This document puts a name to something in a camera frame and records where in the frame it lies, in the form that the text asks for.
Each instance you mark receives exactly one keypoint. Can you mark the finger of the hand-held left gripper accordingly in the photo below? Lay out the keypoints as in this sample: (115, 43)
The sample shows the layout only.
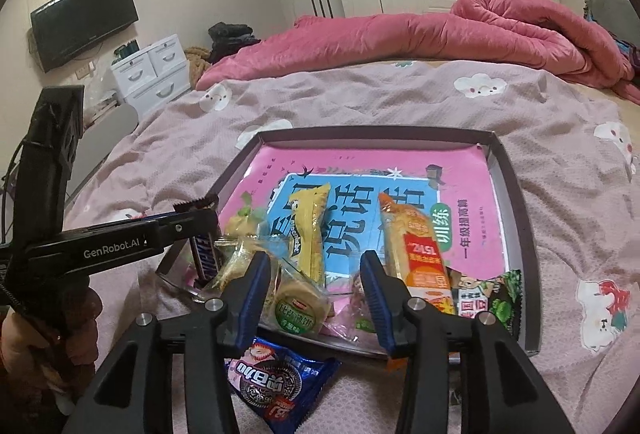
(145, 216)
(190, 229)

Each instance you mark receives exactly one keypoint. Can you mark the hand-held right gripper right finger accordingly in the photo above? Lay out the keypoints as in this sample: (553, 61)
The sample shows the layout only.
(380, 304)

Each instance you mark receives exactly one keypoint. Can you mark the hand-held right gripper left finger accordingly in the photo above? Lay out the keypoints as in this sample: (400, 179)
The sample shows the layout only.
(252, 294)

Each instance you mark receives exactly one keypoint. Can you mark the clear-wrapped brown pastry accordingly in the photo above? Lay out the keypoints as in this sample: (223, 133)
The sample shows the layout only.
(357, 299)

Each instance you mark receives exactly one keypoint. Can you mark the clear-wrapped brown cake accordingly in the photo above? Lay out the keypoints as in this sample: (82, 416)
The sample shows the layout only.
(235, 269)

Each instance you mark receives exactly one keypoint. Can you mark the dark brown chocolate bar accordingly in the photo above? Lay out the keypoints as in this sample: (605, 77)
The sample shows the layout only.
(206, 259)

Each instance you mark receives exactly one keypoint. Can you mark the round pastry with green label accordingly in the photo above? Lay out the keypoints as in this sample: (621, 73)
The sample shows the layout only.
(300, 309)

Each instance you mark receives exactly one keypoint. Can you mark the long orange snack packet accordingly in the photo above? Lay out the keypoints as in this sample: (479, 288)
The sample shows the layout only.
(417, 254)

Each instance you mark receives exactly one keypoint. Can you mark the yellow snack packet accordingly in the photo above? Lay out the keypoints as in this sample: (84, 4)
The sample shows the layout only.
(310, 234)

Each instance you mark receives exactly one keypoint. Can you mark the blue cookie packet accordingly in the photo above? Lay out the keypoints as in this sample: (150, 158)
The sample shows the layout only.
(280, 374)

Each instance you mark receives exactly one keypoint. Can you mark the green printed snack packet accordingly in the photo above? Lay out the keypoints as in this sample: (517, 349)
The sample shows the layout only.
(500, 304)

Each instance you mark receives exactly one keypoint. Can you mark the dark brown shallow box tray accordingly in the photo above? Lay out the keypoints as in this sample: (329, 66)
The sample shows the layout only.
(520, 239)

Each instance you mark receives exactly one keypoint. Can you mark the person's left hand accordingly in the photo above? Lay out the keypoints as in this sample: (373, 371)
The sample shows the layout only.
(45, 334)

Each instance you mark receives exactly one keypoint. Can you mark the grey upholstered chair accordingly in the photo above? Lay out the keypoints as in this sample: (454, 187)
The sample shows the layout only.
(105, 138)

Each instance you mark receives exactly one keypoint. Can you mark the pink children's book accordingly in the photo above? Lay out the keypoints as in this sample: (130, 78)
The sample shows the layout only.
(465, 194)

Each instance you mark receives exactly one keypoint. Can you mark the white drawer cabinet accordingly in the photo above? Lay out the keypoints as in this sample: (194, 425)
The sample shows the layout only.
(150, 68)

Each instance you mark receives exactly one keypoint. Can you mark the brown plush toy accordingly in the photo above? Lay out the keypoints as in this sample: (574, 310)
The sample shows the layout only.
(197, 63)

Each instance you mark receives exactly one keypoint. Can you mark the pile of dark clothes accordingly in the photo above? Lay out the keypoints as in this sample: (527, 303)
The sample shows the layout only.
(230, 38)

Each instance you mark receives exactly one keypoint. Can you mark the purple printed bedsheet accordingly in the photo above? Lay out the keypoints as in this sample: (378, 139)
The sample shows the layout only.
(575, 214)

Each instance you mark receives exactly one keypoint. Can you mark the pink quilt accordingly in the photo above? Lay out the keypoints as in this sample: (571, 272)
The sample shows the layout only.
(400, 43)

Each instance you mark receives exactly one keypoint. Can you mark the colourful patterned pillow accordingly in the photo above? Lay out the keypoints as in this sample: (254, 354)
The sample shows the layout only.
(627, 58)

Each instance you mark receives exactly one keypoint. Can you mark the grey pillow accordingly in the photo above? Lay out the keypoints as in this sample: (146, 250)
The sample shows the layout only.
(607, 11)

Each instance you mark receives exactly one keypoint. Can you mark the black wall television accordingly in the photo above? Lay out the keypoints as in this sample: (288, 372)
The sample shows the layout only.
(82, 21)

